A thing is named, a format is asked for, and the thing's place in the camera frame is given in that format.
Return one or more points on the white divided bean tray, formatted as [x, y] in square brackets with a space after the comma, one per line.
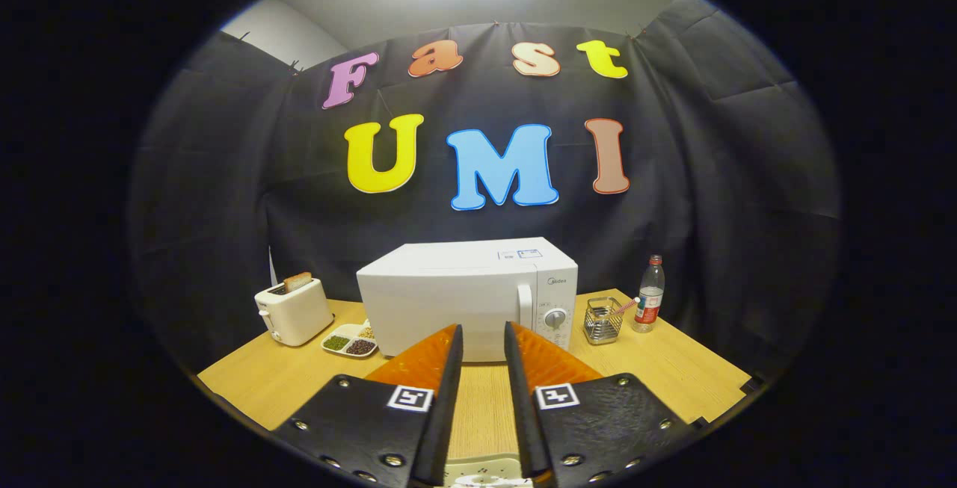
[348, 332]

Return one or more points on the white plate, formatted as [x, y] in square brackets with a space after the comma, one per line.
[478, 469]

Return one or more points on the white toaster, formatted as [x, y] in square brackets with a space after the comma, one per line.
[295, 316]

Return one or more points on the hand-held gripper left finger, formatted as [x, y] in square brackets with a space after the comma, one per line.
[441, 413]

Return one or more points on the pink straw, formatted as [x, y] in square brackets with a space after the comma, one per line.
[626, 306]

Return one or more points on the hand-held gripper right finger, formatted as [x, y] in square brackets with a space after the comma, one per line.
[523, 413]

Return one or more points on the black backdrop cloth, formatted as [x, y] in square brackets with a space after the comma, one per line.
[710, 174]

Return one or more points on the toast slice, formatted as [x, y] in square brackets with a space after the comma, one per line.
[297, 282]

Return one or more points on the white microwave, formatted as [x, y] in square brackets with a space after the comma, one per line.
[448, 286]

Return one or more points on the clear plastic water bottle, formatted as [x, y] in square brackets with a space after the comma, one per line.
[649, 301]

